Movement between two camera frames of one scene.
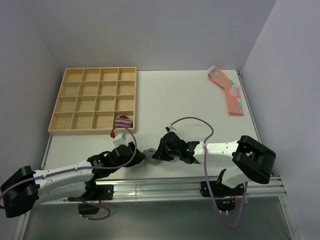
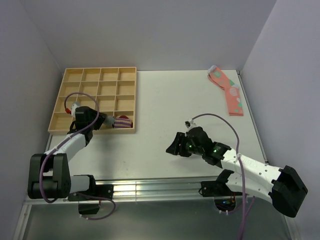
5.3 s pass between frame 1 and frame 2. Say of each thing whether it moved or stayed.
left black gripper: moved
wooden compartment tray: stayed
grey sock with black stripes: moved
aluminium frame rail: stayed
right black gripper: moved
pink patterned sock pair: stayed
